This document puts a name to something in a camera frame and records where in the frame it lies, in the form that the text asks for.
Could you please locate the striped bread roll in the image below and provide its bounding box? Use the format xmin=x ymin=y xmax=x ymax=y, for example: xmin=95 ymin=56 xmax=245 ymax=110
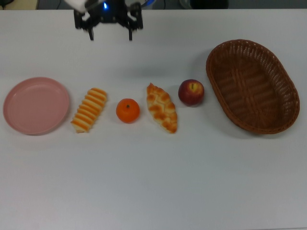
xmin=70 ymin=87 xmax=108 ymax=134

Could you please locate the brown woven basket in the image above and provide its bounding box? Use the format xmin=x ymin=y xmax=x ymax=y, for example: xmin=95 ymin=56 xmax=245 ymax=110
xmin=205 ymin=39 xmax=301 ymax=135

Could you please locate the pink plate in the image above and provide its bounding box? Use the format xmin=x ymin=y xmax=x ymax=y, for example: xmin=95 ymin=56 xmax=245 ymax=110
xmin=2 ymin=76 xmax=71 ymax=136

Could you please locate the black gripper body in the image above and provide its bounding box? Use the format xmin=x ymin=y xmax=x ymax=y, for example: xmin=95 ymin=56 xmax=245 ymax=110
xmin=86 ymin=0 xmax=128 ymax=24

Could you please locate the braided bread loaf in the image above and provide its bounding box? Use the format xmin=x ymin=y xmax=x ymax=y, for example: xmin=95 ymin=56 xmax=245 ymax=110
xmin=146 ymin=82 xmax=178 ymax=135

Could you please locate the red apple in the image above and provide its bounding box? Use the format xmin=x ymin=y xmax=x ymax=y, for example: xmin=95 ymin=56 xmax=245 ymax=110
xmin=177 ymin=79 xmax=205 ymax=107

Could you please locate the orange mandarin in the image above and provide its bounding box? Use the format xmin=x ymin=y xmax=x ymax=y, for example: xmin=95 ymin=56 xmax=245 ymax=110
xmin=116 ymin=98 xmax=141 ymax=124

